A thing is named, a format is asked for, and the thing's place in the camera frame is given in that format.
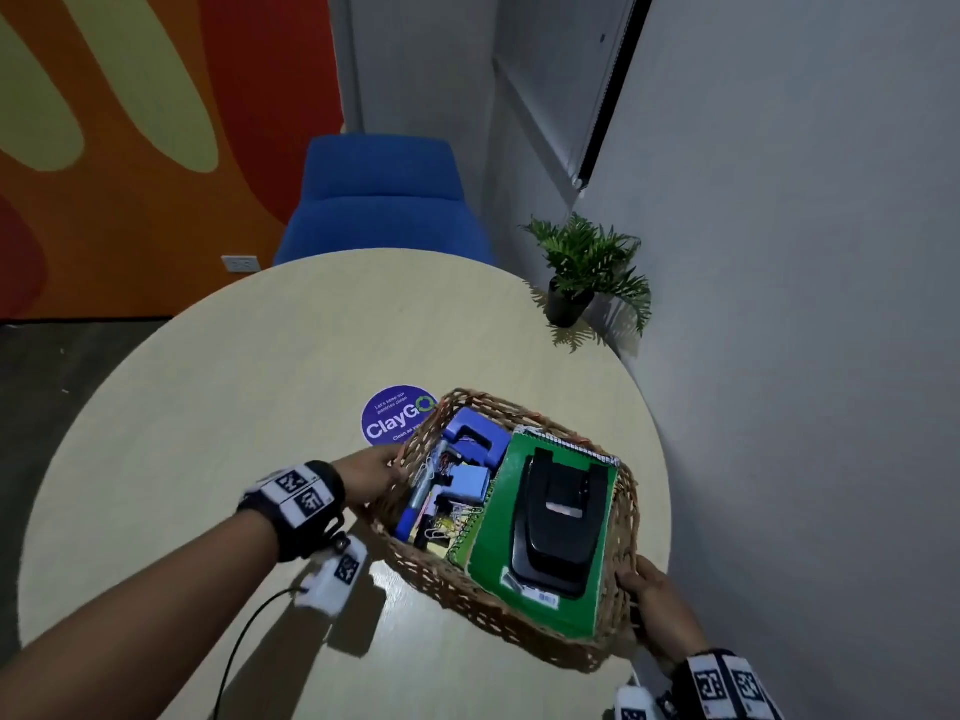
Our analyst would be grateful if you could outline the pile of paper clips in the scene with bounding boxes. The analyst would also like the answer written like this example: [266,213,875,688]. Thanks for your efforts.
[421,512,463,550]

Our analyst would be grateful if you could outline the black marker wristband left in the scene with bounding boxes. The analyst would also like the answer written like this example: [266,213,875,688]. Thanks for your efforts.
[237,460,349,565]

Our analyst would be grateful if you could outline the blue fabric chair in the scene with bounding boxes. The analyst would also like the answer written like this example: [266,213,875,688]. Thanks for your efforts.
[273,133,497,268]

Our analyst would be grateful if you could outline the blue marker pen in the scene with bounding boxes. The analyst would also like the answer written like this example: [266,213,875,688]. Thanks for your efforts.
[394,440,448,543]

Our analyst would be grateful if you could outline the black plant pot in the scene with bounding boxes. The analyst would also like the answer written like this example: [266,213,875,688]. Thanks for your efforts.
[544,277,597,329]

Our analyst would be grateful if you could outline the black marker wristband right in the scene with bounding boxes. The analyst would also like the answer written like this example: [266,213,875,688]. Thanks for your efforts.
[669,649,786,720]

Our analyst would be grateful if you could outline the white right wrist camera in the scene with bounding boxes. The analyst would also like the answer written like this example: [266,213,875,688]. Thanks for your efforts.
[614,685,663,720]

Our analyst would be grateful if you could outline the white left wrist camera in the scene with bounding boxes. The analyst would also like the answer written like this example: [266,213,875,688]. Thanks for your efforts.
[293,533,369,618]

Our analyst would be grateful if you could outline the round purple sticker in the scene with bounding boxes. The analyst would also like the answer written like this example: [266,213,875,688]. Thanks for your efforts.
[360,383,439,448]

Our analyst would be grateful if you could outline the brown wicker basket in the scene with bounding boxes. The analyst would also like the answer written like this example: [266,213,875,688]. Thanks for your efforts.
[364,388,641,675]

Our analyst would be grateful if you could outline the light blue staple remover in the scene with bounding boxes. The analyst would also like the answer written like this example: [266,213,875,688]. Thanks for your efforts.
[447,463,493,506]

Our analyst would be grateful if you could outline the person's right hand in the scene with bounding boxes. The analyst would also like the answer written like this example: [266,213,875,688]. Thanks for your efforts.
[614,554,712,677]

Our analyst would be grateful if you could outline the black marker wristband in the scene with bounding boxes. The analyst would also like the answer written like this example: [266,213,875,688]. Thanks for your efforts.
[237,460,349,565]
[669,649,786,720]

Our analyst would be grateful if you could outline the person's left forearm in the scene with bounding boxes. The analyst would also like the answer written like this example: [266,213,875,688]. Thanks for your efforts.
[0,508,283,720]

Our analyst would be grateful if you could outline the blue stapler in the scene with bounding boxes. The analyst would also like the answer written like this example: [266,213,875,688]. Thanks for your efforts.
[441,407,513,470]

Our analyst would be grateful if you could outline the person's left hand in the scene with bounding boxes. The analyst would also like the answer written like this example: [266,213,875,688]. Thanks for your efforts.
[330,443,411,511]

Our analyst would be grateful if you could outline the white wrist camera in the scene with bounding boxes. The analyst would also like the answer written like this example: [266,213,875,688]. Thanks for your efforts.
[614,685,663,720]
[293,533,369,618]

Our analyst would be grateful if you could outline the green fern plant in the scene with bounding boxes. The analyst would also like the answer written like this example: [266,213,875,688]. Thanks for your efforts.
[520,211,653,338]

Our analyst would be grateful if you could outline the green spiral notebook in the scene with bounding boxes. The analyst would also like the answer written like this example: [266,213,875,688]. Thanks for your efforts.
[465,430,621,641]

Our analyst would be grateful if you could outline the black camera cable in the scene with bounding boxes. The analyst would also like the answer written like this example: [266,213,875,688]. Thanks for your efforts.
[212,587,309,720]

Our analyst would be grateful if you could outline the black hole punch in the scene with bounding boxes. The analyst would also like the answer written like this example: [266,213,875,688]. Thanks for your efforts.
[509,446,611,600]

